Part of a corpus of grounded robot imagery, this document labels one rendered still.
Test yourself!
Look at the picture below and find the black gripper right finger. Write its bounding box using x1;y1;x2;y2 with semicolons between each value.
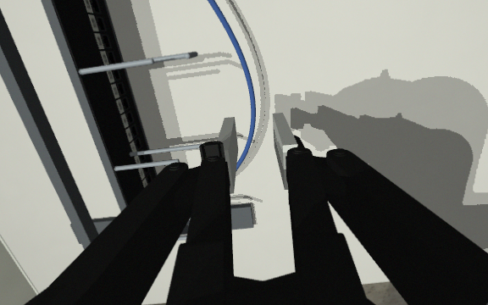
273;113;488;305

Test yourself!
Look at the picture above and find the blue cable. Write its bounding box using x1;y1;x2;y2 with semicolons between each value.
208;0;256;170

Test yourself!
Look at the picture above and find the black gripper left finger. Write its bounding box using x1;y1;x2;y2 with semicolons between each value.
24;117;238;305

